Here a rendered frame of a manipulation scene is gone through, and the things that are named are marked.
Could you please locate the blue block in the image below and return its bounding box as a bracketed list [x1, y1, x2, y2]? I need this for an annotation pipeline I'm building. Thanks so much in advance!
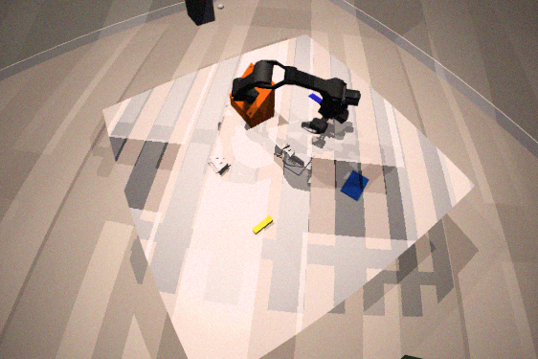
[340, 171, 369, 200]

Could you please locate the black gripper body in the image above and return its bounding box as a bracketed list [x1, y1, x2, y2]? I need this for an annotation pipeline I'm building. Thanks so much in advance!
[310, 100, 337, 133]

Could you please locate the yellow flat bar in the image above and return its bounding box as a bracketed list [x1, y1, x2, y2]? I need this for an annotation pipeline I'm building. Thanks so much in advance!
[252, 215, 273, 234]

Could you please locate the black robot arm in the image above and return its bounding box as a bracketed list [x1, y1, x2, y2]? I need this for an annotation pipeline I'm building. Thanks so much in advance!
[231, 59, 361, 123]

